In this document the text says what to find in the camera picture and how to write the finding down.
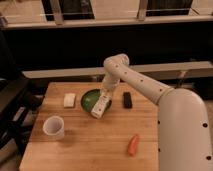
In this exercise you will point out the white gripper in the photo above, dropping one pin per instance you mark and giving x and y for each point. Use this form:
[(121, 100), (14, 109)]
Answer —
[(109, 85)]

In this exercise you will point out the white bottle with label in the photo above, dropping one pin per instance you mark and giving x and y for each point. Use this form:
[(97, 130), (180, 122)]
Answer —
[(100, 106)]

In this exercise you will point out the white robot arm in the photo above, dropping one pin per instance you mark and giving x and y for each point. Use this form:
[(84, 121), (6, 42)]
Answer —
[(184, 141)]

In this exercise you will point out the green ceramic bowl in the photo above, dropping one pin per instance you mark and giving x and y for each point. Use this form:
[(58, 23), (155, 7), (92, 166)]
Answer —
[(89, 99)]

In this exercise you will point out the black rectangular block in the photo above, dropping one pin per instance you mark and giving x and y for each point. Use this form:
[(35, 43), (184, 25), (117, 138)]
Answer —
[(127, 101)]

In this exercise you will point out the beige sponge block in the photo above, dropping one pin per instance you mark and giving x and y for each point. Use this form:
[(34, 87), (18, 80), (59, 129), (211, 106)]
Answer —
[(69, 100)]

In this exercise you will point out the orange carrot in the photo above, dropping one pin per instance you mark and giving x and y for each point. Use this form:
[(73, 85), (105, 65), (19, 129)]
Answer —
[(133, 145)]

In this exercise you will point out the white plastic cup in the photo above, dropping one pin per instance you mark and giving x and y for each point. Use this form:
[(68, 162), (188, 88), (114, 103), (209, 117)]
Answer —
[(54, 127)]

